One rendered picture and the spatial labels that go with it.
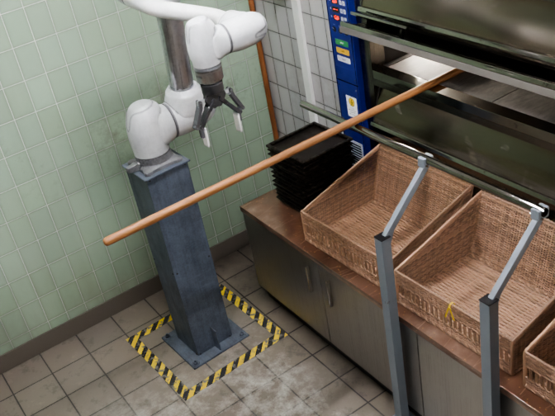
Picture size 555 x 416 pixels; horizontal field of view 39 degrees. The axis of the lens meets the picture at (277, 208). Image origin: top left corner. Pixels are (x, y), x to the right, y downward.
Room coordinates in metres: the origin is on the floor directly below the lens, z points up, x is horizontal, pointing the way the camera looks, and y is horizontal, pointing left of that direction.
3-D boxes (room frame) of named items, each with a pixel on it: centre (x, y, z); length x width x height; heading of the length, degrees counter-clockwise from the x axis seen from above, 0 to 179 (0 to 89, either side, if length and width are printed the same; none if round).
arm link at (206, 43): (2.44, 0.12, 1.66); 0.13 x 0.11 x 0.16; 119
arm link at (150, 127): (2.97, 0.46, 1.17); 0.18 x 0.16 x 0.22; 119
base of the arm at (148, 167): (2.96, 0.49, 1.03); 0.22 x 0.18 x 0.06; 121
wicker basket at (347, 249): (2.67, -0.43, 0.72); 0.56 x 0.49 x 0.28; 30
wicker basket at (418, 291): (2.14, -0.71, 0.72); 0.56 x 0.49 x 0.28; 30
